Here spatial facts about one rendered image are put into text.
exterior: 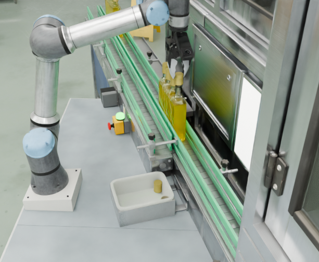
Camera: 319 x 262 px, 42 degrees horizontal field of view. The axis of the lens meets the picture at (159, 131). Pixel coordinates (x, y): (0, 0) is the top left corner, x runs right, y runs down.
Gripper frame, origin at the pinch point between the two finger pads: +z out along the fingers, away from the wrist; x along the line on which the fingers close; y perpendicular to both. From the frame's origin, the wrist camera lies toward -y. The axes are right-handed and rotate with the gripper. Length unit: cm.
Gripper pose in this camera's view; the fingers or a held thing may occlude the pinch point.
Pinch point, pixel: (179, 75)
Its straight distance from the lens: 167.8
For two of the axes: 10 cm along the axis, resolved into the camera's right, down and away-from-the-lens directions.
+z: 0.0, 8.2, 5.7
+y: -3.1, -5.4, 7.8
